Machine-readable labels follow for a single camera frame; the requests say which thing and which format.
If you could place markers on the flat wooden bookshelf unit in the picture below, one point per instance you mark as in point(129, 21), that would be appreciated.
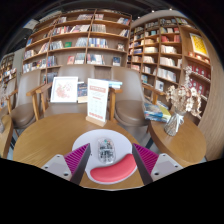
point(76, 40)

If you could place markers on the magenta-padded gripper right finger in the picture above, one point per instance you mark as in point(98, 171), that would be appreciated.
point(147, 160)

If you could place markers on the white mouse pad, red rest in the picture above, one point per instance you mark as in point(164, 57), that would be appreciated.
point(83, 140)

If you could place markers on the distant wooden bookshelf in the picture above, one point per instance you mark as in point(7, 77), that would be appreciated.
point(7, 68)

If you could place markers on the round wooden side table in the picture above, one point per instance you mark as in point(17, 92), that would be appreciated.
point(5, 140)
point(183, 146)

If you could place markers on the dark upright book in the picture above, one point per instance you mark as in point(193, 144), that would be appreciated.
point(82, 91)

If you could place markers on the white framed floral picture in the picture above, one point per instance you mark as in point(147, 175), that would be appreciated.
point(64, 89)

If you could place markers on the glass vase with beige flowers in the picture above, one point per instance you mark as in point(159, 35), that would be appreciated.
point(173, 125)

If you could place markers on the white orange standing sign card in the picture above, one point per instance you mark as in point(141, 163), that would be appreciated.
point(97, 100)

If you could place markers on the stack of colourful books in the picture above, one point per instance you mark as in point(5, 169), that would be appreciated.
point(156, 112)

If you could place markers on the stack of blue books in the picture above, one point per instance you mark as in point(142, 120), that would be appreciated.
point(114, 84)

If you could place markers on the curved wooden bookshelf unit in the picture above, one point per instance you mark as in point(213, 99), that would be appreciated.
point(160, 50)

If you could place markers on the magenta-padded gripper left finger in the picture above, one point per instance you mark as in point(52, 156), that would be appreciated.
point(77, 160)

